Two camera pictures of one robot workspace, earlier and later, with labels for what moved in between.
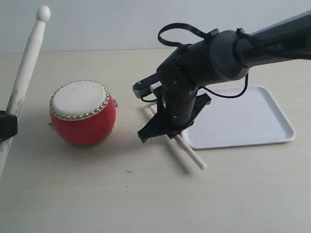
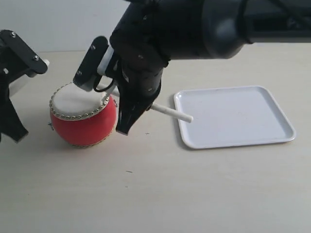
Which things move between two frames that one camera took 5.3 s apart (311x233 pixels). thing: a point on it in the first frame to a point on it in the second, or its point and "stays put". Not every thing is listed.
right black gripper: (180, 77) to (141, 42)
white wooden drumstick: (181, 139) to (159, 108)
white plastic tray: (254, 117) stays put
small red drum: (82, 112) stays put
